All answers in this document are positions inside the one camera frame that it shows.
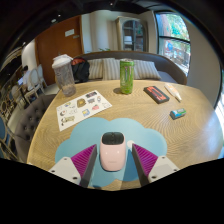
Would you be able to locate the white chairs group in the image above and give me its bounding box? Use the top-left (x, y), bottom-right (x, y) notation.
top-left (24, 64), bottom-right (46, 98)

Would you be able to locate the black and orange box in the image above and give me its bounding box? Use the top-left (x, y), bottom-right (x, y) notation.
top-left (143, 85), bottom-right (171, 105)

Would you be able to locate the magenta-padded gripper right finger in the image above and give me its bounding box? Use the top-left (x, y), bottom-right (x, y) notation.
top-left (131, 143), bottom-right (181, 187)

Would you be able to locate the blue upholstered chair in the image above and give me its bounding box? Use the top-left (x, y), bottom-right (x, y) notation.
top-left (0, 114), bottom-right (16, 159)

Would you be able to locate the white sticker sheet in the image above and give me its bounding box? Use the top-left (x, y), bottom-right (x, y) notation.
top-left (55, 89), bottom-right (113, 132)

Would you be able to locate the green gum pack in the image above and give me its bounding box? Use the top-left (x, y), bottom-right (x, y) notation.
top-left (169, 107), bottom-right (187, 121)

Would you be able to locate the grey tufted chair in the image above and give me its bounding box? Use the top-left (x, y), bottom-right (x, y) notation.
top-left (13, 93), bottom-right (58, 164)

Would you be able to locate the black-framed window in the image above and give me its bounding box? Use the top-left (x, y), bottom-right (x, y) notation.
top-left (154, 11), bottom-right (192, 77)

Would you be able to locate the white and orange tube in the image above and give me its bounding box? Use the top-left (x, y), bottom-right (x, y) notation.
top-left (163, 82), bottom-right (183, 103)

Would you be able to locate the person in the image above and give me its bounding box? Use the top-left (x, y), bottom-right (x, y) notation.
top-left (17, 65), bottom-right (32, 86)

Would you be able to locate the arched glass-door cabinet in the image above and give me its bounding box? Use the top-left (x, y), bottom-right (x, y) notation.
top-left (115, 16), bottom-right (148, 53)

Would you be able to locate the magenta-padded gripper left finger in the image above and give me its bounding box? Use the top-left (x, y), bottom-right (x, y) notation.
top-left (48, 143), bottom-right (99, 189)

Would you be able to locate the green drink can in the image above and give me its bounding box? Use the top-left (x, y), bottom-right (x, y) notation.
top-left (119, 58), bottom-right (136, 95)

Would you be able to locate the grey curved sofa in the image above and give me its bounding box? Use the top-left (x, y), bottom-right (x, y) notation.
top-left (74, 50), bottom-right (188, 86)

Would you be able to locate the brown wooden door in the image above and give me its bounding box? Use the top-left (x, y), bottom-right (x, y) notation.
top-left (34, 14), bottom-right (84, 86)

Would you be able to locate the striped cushion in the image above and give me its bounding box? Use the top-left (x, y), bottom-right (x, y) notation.
top-left (87, 58), bottom-right (106, 80)
top-left (133, 59), bottom-right (162, 81)
top-left (101, 57), bottom-right (122, 81)

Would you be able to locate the black backpack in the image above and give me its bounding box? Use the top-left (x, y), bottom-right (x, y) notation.
top-left (70, 57), bottom-right (91, 84)

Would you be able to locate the clear plastic tumbler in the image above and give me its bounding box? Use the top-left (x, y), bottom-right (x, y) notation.
top-left (51, 54), bottom-right (77, 98)

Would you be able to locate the blue cloud-shaped mouse pad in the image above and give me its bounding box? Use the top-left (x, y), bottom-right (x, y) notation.
top-left (54, 116), bottom-right (168, 189)

